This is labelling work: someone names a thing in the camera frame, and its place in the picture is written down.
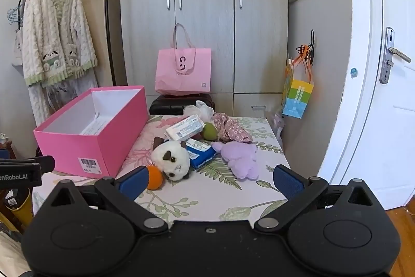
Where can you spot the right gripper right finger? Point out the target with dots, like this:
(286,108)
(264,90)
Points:
(301,193)

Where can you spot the green soft ball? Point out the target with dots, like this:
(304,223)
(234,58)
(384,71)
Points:
(209,132)

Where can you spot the blue white tissue pack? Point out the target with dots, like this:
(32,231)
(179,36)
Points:
(199,153)

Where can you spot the white brown cat plush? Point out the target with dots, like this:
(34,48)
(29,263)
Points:
(171,158)

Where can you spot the colourful striped gift bag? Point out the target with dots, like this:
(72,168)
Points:
(298,84)

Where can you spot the pink paper shopping bag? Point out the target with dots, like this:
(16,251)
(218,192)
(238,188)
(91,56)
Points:
(183,71)

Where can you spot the silver door handle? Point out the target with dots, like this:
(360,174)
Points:
(389,51)

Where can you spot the white plastic bag bundle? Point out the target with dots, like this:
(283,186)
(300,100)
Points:
(201,109)

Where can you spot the white green knitted cardigan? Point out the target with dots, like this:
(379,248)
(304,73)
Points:
(58,54)

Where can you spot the white door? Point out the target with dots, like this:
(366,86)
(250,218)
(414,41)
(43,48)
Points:
(373,138)

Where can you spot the black suitcase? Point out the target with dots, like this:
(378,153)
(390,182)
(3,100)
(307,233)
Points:
(174,105)

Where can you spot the black wall hook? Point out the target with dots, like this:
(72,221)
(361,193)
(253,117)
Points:
(310,52)

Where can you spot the grey three-door wardrobe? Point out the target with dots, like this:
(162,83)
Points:
(247,38)

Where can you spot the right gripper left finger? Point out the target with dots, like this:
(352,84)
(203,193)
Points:
(120,195)

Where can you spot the floral tablecloth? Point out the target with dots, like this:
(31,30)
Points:
(211,193)

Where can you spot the orange soft ball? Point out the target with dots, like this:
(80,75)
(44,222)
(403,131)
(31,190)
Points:
(155,178)

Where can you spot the purple plush toy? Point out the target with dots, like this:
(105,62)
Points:
(241,158)

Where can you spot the pink floral fabric pouch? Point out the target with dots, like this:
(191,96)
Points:
(229,129)

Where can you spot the pink cardboard shoe box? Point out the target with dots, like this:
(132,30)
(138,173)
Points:
(92,135)

